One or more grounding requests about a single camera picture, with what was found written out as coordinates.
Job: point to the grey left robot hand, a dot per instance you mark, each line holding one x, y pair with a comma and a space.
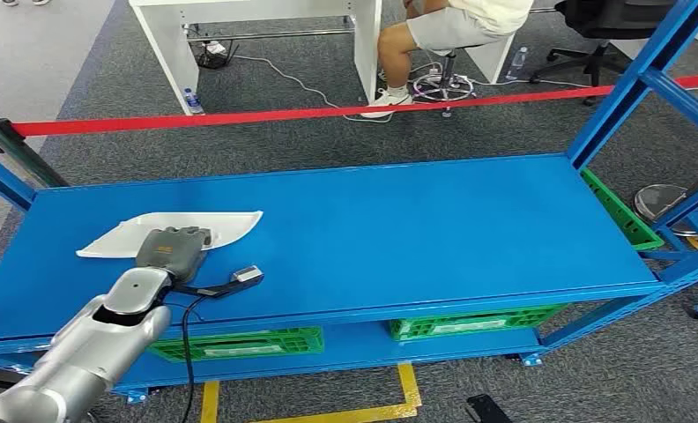
171, 251

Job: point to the white curved plastic part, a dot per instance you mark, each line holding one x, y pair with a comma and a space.
115, 239

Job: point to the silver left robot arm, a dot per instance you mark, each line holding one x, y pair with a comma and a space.
80, 350

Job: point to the green plastic crate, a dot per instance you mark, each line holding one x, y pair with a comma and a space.
238, 344
471, 326
623, 216

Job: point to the red barrier belt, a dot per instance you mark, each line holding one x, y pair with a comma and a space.
209, 119

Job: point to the clear water bottle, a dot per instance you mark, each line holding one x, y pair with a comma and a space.
517, 63
192, 102

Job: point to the chrome belt stanchion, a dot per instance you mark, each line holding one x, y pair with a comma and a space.
28, 157
655, 201

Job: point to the chrome swivel stool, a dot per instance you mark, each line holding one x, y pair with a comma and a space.
449, 70

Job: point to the seated person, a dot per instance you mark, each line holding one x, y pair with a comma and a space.
442, 26

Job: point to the black office chair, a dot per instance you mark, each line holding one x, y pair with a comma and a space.
606, 17

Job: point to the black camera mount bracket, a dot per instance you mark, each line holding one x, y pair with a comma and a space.
206, 290

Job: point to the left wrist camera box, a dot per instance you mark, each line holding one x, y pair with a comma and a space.
248, 274

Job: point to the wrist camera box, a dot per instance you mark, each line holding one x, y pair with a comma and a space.
248, 274
488, 410

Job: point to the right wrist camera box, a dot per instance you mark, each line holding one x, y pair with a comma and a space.
488, 410

